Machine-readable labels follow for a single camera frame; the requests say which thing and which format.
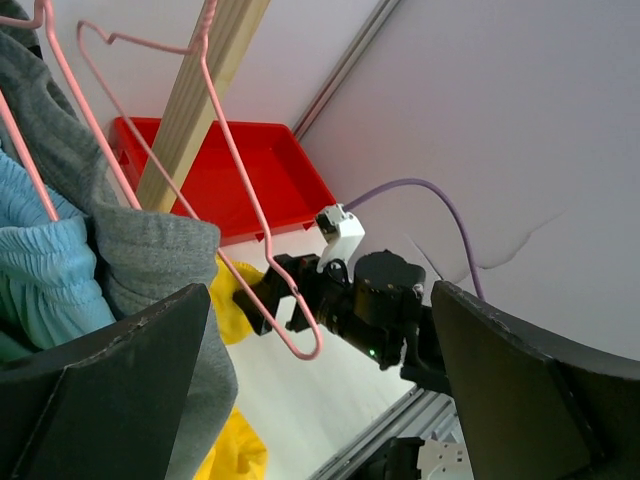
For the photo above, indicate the red plastic tray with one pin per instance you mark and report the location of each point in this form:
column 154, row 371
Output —
column 289, row 189

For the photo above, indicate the grey shorts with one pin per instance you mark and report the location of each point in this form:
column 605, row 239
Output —
column 145, row 257

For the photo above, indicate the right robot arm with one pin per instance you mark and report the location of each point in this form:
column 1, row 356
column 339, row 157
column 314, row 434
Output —
column 381, row 407

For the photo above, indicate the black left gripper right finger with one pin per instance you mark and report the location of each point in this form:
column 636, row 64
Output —
column 534, row 404

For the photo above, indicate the light blue shorts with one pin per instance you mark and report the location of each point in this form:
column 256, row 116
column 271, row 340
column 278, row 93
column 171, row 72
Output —
column 49, row 293

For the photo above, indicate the wooden clothes rack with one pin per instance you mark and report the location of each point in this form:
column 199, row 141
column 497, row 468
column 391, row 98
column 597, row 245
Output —
column 189, row 112

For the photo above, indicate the pink wire hanger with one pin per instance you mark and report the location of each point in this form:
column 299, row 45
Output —
column 249, row 179

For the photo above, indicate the pink hanger of grey shorts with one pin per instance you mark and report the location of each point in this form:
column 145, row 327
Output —
column 44, row 16

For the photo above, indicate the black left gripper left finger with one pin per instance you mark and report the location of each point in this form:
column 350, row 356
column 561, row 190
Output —
column 106, row 405

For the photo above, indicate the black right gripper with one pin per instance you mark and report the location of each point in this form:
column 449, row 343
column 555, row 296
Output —
column 368, row 308

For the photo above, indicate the aluminium mounting rail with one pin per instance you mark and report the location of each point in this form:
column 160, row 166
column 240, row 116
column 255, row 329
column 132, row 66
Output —
column 418, row 413

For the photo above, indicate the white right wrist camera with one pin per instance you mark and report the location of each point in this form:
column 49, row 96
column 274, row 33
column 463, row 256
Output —
column 342, row 232

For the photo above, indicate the yellow shorts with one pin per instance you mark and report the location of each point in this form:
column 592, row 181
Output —
column 238, row 452

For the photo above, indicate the pink hanger of blue shorts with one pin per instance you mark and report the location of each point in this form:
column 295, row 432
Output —
column 27, row 159

